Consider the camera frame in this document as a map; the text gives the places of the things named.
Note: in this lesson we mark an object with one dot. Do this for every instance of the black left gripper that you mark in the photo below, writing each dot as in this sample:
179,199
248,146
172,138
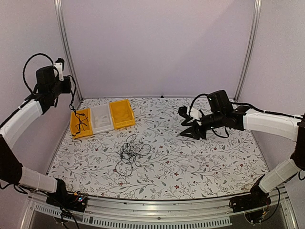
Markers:
67,88

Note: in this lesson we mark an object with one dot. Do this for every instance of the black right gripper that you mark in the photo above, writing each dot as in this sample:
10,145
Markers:
195,130

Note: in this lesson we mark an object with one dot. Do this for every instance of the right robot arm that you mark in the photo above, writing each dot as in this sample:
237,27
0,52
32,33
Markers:
244,116

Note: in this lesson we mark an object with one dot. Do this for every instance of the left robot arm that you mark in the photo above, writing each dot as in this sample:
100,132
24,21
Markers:
50,84

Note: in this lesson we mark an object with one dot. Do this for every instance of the left yellow plastic bin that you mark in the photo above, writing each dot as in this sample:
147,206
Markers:
80,124

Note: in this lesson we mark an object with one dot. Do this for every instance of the yellow plastic bin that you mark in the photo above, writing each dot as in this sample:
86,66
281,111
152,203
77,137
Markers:
80,124
122,114

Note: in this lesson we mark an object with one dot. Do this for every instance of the floral table cloth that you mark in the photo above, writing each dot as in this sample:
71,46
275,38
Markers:
148,161

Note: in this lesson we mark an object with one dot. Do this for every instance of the white translucent plastic bin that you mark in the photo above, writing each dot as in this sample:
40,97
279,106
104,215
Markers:
101,119

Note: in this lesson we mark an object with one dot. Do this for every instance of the right yellow plastic bin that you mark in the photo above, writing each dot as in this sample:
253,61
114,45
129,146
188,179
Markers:
122,114

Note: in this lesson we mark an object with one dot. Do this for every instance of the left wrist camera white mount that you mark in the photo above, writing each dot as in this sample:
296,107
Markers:
58,69

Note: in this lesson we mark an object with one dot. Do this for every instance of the back aluminium floor rail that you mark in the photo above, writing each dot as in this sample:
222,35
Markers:
129,97

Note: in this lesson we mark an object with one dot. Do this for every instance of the left aluminium corner post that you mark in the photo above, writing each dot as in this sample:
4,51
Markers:
65,44

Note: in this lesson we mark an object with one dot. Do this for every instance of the aluminium corner post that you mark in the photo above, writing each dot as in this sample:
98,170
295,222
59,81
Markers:
65,44
250,48

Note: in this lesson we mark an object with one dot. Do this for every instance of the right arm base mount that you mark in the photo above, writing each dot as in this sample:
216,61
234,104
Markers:
255,199

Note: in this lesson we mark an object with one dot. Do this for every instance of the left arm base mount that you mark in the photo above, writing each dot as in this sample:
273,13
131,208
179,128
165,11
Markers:
75,201

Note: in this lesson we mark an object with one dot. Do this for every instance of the aluminium front rail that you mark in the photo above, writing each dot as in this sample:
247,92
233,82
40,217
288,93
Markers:
208,213

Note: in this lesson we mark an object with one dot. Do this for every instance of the right aluminium corner post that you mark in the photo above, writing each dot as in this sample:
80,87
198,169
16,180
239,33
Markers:
250,48

